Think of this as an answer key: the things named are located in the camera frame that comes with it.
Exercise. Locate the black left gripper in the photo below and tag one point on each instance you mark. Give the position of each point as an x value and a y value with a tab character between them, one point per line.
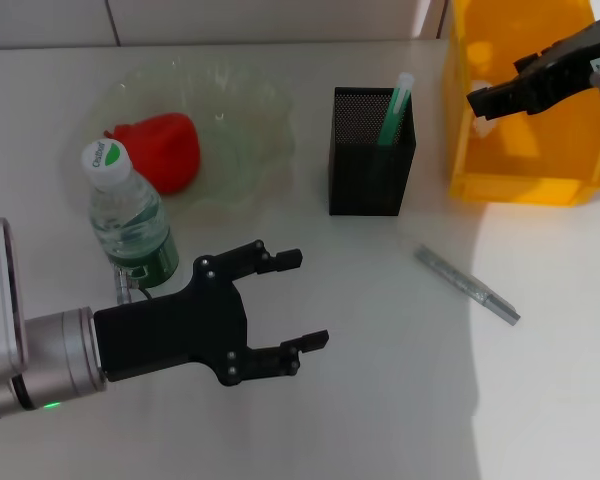
180	330

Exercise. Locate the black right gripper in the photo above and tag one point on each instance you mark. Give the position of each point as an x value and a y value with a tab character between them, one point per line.
570	70

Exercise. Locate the white paper ball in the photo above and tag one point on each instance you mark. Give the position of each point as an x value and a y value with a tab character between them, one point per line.
482	130

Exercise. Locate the green utility knife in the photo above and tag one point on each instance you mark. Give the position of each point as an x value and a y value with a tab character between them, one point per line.
395	110

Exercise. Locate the grey glitter pen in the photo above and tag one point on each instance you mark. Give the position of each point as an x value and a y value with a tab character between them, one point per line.
460	282

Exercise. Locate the clear green-label water bottle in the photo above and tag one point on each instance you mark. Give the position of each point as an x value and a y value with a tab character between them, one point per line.
130	235

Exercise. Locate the red orange fruit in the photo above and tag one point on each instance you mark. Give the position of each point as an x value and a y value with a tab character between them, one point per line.
170	150

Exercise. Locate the black mesh pen holder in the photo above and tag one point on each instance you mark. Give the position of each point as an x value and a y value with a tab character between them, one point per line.
370	180

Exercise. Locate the green glass fruit plate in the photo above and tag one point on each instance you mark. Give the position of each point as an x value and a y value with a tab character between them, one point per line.
250	115

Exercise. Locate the yellow plastic bin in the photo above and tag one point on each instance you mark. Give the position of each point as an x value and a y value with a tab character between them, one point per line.
530	165

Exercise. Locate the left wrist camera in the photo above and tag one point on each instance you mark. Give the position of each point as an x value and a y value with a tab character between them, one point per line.
0	300

